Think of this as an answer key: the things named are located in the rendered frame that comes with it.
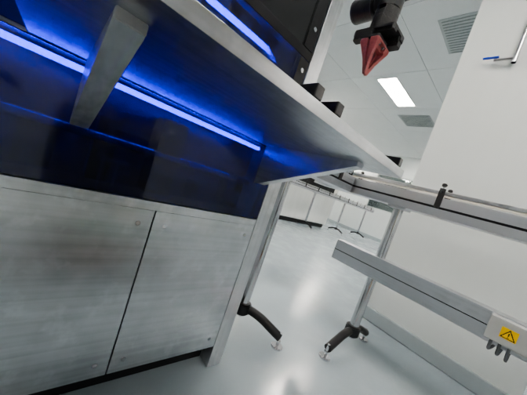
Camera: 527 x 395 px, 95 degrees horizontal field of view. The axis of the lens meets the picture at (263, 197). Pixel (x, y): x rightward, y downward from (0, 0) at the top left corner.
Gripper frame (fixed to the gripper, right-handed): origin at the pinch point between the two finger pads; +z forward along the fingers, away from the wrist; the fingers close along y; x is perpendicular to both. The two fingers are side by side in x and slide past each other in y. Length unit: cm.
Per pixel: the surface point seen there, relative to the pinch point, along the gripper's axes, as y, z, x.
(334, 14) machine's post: 27.4, -28.0, -9.7
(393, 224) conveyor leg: 10, 35, -86
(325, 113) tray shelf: -13.5, 21.1, 24.8
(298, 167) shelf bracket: 9.3, 27.4, 0.9
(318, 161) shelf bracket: 3.5, 24.5, 1.0
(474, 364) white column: -38, 94, -143
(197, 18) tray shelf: -13, 21, 46
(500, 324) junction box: -40, 56, -79
